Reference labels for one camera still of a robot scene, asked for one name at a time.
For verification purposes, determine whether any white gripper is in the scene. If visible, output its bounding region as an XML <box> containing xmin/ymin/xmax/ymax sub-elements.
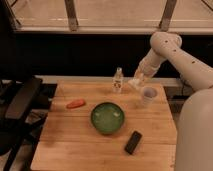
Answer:
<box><xmin>134</xmin><ymin>68</ymin><xmax>148</xmax><ymax>83</ymax></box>

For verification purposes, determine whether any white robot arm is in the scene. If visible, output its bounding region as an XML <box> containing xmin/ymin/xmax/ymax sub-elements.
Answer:
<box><xmin>134</xmin><ymin>32</ymin><xmax>213</xmax><ymax>171</ymax></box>

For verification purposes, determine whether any clear plastic bottle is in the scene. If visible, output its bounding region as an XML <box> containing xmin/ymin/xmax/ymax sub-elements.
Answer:
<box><xmin>113</xmin><ymin>67</ymin><xmax>123</xmax><ymax>93</ymax></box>

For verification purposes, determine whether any green bowl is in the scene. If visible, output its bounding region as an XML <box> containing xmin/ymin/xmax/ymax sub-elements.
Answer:
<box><xmin>90</xmin><ymin>102</ymin><xmax>125</xmax><ymax>135</ymax></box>

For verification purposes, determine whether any black phone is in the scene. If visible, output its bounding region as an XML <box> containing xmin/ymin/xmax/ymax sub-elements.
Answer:
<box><xmin>124</xmin><ymin>131</ymin><xmax>142</xmax><ymax>155</ymax></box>

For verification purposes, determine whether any orange carrot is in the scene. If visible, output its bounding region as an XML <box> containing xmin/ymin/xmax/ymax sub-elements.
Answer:
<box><xmin>66</xmin><ymin>99</ymin><xmax>86</xmax><ymax>109</ymax></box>

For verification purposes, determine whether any wooden cutting board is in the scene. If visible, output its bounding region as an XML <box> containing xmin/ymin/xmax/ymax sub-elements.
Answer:
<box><xmin>31</xmin><ymin>82</ymin><xmax>176</xmax><ymax>171</ymax></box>

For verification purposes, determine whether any black office chair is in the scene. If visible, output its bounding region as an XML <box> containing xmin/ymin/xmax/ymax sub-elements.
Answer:
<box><xmin>0</xmin><ymin>77</ymin><xmax>51</xmax><ymax>171</ymax></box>

